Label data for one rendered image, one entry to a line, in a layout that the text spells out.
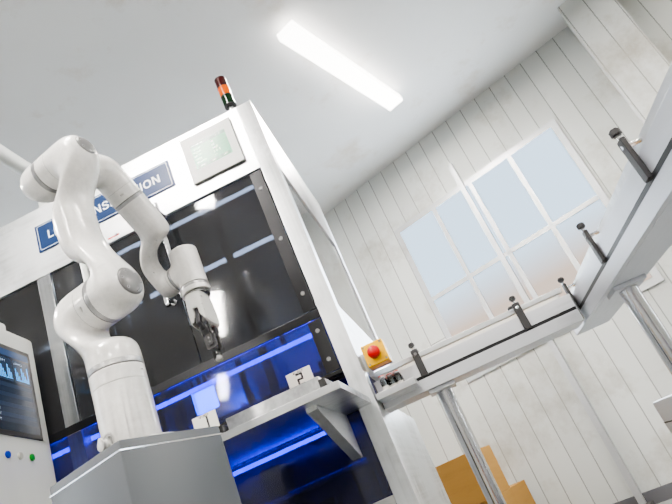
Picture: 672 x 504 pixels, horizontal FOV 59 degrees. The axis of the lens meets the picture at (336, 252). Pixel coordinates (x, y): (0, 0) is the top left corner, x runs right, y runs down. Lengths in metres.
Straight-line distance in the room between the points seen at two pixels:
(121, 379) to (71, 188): 0.50
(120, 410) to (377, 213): 4.00
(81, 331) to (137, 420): 0.27
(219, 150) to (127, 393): 1.20
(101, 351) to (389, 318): 3.74
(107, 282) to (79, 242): 0.15
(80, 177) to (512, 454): 3.67
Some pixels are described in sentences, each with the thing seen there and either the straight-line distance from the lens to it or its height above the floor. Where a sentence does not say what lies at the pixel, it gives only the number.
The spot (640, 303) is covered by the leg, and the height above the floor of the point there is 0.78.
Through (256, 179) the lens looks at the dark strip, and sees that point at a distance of 2.19.
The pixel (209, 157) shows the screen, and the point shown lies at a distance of 2.30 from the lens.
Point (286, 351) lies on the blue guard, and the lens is 1.94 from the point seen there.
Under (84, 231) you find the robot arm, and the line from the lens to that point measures 1.52.
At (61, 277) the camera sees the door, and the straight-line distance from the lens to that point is 2.46.
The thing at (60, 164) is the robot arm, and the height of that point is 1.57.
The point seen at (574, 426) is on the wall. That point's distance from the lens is 4.41.
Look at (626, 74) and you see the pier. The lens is 4.35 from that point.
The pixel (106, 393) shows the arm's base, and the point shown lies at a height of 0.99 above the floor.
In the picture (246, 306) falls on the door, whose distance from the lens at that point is 2.04.
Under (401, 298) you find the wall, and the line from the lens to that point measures 4.88.
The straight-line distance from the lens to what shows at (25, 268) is 2.57.
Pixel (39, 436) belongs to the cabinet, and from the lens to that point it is 2.21.
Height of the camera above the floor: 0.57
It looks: 24 degrees up
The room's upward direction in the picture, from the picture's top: 24 degrees counter-clockwise
